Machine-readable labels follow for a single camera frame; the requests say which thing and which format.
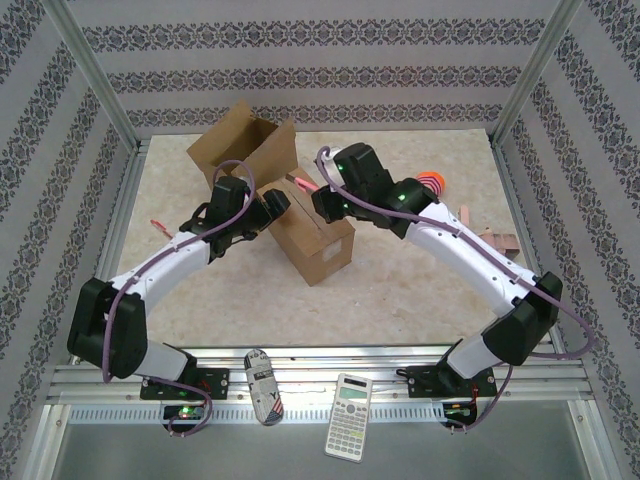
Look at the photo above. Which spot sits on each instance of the pink utility knife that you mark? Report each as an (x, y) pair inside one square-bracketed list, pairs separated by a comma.
[(302, 183)]

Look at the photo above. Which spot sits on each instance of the brown cardboard box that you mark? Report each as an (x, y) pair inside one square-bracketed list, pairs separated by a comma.
[(325, 255), (272, 150)]

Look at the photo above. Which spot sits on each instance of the striped plush doll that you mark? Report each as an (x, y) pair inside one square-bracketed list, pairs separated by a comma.
[(431, 180)]

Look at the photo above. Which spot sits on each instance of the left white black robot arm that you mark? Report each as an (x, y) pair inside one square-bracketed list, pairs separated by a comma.
[(165, 265)]

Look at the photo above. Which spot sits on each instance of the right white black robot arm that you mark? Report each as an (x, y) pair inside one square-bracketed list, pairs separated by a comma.
[(465, 255)]

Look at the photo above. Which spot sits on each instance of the red pen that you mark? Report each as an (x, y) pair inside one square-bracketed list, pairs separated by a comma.
[(160, 226)]

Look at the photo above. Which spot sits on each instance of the pink roller toy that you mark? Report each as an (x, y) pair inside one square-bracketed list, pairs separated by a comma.
[(507, 242)]

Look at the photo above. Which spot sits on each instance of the white scientific calculator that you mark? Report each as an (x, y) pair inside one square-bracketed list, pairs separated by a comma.
[(347, 425)]

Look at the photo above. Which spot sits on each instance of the grey metal shelf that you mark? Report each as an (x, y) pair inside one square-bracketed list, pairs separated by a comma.
[(200, 455)]

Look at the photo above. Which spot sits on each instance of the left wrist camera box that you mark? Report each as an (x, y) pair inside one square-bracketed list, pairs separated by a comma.
[(242, 176)]

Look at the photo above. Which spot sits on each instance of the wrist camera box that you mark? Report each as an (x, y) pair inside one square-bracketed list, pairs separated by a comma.
[(242, 176), (325, 159)]

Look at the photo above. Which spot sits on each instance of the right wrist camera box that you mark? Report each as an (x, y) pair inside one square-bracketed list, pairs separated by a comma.
[(325, 159)]

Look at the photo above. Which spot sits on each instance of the aluminium side rail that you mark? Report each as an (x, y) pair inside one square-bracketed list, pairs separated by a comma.
[(506, 175), (131, 180)]

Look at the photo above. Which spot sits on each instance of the long aluminium frame rail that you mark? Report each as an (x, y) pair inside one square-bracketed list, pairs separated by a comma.
[(320, 360)]

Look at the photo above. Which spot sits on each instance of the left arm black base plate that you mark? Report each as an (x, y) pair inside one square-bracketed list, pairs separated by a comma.
[(217, 382)]

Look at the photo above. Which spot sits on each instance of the aluminium frame post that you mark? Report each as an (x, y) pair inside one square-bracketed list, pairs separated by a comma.
[(94, 75), (534, 70)]

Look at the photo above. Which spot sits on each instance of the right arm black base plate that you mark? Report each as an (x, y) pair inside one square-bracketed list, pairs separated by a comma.
[(425, 382)]

